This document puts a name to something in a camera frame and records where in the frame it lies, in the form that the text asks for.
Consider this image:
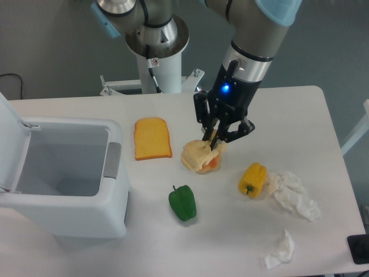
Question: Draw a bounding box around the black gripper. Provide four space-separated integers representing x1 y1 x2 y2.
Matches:
193 62 260 150

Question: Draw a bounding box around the pale bread roll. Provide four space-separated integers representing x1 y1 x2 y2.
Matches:
181 130 227 174

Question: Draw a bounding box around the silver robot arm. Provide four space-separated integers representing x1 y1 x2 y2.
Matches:
91 1 301 148

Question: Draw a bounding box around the square toast bread slice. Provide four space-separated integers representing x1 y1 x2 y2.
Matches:
134 117 172 160

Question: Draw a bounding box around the white trash can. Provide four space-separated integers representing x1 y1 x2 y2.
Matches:
1 98 131 239

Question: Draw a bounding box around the yellow bell pepper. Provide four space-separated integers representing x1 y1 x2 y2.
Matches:
238 162 268 199

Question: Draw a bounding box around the green bell pepper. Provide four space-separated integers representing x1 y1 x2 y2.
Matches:
168 185 197 222

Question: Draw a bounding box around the large crumpled white tissue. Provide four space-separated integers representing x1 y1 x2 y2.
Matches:
265 171 321 222

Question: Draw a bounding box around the small crumpled white tissue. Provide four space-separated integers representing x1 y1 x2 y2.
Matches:
264 229 295 270

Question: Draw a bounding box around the black device at edge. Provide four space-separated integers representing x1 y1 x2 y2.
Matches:
347 234 368 264

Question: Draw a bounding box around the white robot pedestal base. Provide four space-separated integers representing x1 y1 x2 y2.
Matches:
100 53 205 96

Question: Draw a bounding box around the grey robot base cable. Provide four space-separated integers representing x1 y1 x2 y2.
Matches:
145 44 164 94

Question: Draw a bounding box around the white frame at right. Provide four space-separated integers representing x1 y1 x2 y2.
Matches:
341 99 368 156

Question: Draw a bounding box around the black cable on floor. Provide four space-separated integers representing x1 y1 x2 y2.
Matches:
0 73 27 100

